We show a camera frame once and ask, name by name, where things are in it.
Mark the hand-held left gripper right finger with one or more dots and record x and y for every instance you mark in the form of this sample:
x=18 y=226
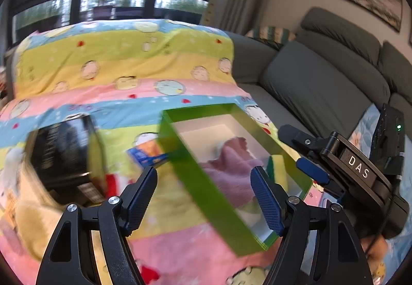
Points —
x=267 y=204

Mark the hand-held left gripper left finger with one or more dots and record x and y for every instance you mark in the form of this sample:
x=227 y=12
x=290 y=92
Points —
x=141 y=198

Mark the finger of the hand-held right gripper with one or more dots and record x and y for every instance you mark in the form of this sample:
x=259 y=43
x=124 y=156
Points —
x=299 y=138
x=312 y=170

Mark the purple fluffy cloth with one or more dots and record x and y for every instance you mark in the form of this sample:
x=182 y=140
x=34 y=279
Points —
x=231 y=169

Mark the green cardboard box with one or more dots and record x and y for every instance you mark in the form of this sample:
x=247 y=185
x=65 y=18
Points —
x=199 y=194

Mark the yellow green cloth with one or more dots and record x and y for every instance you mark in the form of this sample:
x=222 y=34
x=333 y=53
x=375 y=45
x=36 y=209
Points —
x=278 y=172

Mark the blue orange packet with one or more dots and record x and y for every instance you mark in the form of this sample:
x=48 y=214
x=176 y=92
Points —
x=144 y=156

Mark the grey sofa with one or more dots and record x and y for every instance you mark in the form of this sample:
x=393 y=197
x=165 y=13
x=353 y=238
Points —
x=309 y=85

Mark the black gold box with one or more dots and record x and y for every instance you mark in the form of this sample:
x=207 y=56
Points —
x=61 y=153

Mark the striped cushion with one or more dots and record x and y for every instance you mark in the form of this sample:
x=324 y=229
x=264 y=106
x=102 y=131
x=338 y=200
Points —
x=273 y=34

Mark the cartoon printed blanket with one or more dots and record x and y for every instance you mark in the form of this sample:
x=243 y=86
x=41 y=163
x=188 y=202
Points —
x=112 y=56

